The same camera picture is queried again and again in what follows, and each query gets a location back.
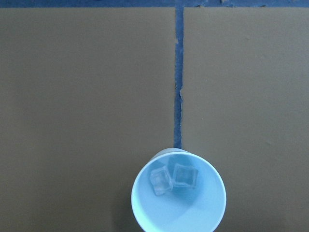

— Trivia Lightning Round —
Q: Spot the clear ice cube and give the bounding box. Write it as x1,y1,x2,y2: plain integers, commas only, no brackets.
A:
150,166,173,196
172,163,198,189

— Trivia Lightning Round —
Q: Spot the light blue cup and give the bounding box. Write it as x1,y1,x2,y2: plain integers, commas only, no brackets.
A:
131,148,226,232

